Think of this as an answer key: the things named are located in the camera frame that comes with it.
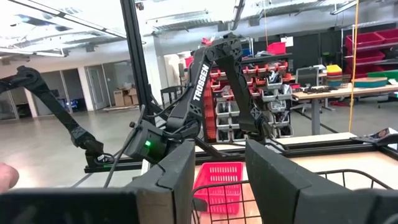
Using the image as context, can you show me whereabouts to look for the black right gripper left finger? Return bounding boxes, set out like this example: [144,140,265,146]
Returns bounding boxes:
[124,139,196,224]

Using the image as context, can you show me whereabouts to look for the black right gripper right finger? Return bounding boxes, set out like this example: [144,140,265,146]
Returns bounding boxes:
[244,139,358,224]

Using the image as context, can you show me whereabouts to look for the single red storage bin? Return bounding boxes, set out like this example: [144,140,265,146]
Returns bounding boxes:
[266,42,287,56]

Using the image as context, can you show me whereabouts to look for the red slotted plastic basket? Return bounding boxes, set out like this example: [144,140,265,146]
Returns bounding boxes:
[192,161,244,215]

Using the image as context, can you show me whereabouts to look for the cardboard boxes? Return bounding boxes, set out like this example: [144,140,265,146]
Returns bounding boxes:
[113,88,140,107]

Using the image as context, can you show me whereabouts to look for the black side table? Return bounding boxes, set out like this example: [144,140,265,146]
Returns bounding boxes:
[160,85,184,109]

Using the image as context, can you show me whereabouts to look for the rack of small parts bins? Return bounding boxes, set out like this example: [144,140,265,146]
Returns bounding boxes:
[203,60,295,142]

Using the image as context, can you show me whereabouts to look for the wooden workbench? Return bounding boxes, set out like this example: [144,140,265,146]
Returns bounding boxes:
[292,83,398,136]

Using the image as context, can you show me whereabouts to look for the glossy printed flat package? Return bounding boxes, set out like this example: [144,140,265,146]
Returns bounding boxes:
[351,126,398,147]

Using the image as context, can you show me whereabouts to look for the stack of coloured trays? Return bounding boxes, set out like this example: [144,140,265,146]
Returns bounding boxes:
[325,64,343,88]

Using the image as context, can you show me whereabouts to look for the green tray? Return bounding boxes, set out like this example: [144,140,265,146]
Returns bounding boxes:
[353,77,389,89]

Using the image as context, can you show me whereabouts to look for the person's hand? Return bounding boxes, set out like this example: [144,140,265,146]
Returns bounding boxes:
[0,162,20,192]

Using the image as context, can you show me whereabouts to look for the shelf with large red bins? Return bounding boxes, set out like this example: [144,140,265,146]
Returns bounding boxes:
[340,27,398,79]

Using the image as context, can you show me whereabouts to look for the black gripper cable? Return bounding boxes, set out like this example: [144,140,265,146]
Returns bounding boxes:
[103,105,146,189]

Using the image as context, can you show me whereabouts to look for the black wire basket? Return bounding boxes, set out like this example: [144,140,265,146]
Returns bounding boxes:
[190,169,394,224]

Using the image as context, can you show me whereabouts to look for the yellow hanging cable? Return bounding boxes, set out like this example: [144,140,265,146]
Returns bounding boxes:
[348,0,360,133]

